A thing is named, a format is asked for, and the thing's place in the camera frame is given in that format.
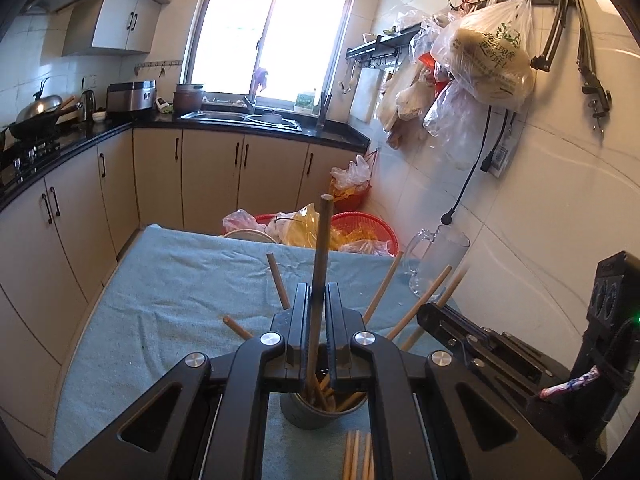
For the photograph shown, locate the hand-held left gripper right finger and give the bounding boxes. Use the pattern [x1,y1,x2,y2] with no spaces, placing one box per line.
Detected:
[325,282,583,480]

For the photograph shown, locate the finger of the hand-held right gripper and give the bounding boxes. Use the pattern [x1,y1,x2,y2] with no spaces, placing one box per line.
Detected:
[416,302,571,401]

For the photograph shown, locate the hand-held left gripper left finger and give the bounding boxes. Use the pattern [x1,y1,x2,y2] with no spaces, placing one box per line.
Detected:
[57,282,311,480]

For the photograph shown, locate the bunch of wooden chopsticks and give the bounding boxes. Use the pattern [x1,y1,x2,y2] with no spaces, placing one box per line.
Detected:
[222,251,468,480]

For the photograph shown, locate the single dark chopstick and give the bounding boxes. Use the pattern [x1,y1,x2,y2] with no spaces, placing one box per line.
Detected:
[304,194,335,406]

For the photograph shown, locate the dark grey perforated utensil holder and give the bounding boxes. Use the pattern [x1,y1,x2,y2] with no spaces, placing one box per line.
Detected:
[280,390,368,431]

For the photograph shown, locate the clear glass mug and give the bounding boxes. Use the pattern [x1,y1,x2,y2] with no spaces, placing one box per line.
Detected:
[404,227,471,301]

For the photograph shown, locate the yellow plastic bag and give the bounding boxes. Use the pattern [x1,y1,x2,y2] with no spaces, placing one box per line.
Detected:
[265,203,346,251]

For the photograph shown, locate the pink plastic bag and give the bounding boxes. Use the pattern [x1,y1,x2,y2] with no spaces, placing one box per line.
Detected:
[222,208,268,233]

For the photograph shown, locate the red plastic bin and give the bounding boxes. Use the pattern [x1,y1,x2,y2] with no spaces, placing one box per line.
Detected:
[332,185,372,212]

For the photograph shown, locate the grey-blue table cloth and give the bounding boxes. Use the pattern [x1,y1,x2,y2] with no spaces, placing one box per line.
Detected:
[52,224,451,480]

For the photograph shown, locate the dark countertop utensil holder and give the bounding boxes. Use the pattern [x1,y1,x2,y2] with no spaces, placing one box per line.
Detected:
[316,91,333,128]

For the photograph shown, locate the steel kitchen sink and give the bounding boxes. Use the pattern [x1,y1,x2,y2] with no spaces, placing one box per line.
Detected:
[180,109,303,132]

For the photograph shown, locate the white cutting board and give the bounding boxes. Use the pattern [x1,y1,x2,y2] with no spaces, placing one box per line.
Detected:
[350,67,383,123]

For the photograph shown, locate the bag of dried food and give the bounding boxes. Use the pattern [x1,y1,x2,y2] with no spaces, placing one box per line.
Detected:
[376,60,441,151]

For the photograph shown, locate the brown clay pot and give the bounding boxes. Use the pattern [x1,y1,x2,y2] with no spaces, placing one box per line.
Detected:
[173,83,206,112]

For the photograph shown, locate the black kitchen countertop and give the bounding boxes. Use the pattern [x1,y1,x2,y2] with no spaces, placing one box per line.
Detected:
[0,107,371,211]

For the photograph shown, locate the large printed plastic bag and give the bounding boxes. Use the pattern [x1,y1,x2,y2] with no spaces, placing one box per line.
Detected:
[430,0,536,111]

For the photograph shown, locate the silver black rice cooker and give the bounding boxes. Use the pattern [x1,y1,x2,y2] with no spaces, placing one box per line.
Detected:
[106,79,157,113]

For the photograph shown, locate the kitchen window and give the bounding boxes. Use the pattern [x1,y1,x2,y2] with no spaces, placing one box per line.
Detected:
[181,0,386,111]

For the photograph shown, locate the black gas stove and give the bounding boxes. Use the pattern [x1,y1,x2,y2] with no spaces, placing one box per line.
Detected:
[0,137,63,176]

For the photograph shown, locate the black wok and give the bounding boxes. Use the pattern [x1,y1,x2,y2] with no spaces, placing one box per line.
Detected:
[9,100,83,141]

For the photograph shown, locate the steel wok lid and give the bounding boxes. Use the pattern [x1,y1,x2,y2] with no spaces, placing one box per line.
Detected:
[15,78,63,123]

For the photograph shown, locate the patterned fabric strap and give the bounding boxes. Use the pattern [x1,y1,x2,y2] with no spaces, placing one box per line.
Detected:
[540,367,601,400]

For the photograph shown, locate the black power cable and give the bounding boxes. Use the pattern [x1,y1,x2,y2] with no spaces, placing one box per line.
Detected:
[440,105,493,226]

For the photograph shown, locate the black wall shelf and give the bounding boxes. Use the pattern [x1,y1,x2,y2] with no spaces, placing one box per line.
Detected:
[346,30,426,68]

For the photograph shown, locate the beige wall cabinets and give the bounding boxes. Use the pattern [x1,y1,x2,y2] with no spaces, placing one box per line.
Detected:
[62,0,188,56]

